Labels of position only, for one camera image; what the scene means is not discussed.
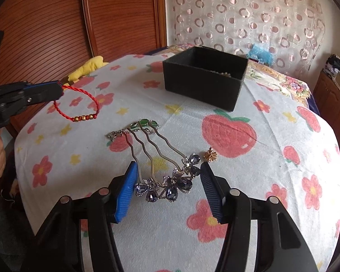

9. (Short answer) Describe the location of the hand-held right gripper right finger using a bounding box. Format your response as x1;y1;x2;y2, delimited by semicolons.
200;161;319;272

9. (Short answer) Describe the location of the circle patterned sheer curtain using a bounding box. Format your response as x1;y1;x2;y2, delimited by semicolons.
164;0;329;71

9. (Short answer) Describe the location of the navy bed sheet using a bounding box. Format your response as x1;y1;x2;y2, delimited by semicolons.
307;96;321;117

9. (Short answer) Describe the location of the pile of dark clothes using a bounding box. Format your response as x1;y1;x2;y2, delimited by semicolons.
323;54;340;75

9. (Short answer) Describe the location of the white pearl bracelet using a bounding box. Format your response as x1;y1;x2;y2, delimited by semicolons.
210;69;233;78

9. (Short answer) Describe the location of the brown wooden cabinet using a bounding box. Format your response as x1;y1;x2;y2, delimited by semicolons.
313;71;340;125

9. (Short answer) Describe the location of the strawberry print tablecloth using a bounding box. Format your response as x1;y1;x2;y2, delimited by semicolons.
14;52;340;272

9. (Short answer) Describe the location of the blue crystal hair comb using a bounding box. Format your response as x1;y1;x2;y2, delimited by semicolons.
122;123;201;204

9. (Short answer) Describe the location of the silver chain with green stones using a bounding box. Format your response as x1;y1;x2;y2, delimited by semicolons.
106;118;161;142

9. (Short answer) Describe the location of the yellow cloth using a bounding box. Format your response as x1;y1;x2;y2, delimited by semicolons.
67;55;109;83

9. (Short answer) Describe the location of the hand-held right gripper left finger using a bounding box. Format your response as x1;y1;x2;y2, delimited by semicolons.
34;161;138;272

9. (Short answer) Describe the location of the black jewelry box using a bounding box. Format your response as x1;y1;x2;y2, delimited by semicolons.
162;46;249;112

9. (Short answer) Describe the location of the gold flower brooch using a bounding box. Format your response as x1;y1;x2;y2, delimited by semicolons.
203;147;218;163

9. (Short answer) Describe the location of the red string bracelet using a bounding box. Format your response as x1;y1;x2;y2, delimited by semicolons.
54;84;99;122

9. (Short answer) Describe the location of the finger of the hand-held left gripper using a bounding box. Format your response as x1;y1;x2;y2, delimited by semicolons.
0;81;62;100
0;84;64;119

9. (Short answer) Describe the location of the brown wooden wardrobe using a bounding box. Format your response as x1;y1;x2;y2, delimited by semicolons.
0;0;168;136

